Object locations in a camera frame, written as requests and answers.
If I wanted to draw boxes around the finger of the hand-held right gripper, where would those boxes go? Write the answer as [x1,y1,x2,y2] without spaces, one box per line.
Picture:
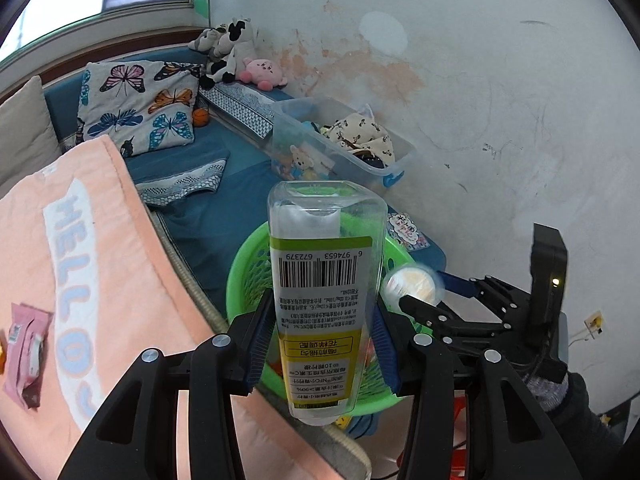
[400,295,521,376]
[440,271,531,328]

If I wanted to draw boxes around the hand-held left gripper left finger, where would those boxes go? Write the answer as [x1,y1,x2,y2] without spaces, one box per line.
[57,287,276,480]

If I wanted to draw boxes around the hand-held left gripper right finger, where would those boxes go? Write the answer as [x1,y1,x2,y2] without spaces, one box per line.
[370,300,583,480]

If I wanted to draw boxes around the green plastic basket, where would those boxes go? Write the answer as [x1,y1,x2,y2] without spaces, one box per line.
[226,220,418,418]

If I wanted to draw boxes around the clear plastic bottle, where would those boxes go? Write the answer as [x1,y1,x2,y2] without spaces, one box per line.
[266,180,388,427]

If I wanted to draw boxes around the person's right forearm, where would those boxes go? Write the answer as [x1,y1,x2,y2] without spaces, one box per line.
[520,372,636,480]

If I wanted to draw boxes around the picture book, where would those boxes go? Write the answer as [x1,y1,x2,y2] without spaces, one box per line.
[385,210,431,251]

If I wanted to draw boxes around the red plastic stool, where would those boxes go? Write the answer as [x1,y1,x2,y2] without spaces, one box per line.
[450,392,476,471]

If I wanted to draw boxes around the blue sofa bed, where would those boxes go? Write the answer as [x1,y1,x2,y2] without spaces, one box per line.
[42,47,448,321]

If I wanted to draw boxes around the peach lettered blanket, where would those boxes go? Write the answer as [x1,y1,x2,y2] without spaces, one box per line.
[0,135,371,480]

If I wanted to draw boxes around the grey lace cloth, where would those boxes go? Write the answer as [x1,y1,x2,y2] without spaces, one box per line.
[135,159,228,207]

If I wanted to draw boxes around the cream printed cloth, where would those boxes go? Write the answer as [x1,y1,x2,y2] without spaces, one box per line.
[320,105,396,168]

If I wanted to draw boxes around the clear storage box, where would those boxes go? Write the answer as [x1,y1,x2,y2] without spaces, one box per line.
[271,97,418,193]

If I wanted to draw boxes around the pink snack packet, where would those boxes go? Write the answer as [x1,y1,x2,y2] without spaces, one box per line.
[2,302,53,408]

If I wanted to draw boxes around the grey patterned cloth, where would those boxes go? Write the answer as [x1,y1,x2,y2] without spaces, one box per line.
[200,82,283,138]

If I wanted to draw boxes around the large butterfly pillow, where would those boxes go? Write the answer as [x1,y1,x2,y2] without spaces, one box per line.
[77,60,201,158]

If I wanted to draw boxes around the pink plush toy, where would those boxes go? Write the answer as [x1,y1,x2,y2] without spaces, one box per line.
[237,57,288,92]

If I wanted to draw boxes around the cow plush toy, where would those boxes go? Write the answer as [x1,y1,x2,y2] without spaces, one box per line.
[189,17,251,53]
[200,47,238,91]

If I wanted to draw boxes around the beige cushion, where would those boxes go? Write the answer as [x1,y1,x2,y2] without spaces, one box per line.
[0,75,63,198]

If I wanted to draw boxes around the window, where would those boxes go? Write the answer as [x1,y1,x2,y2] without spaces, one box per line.
[0,0,193,63]

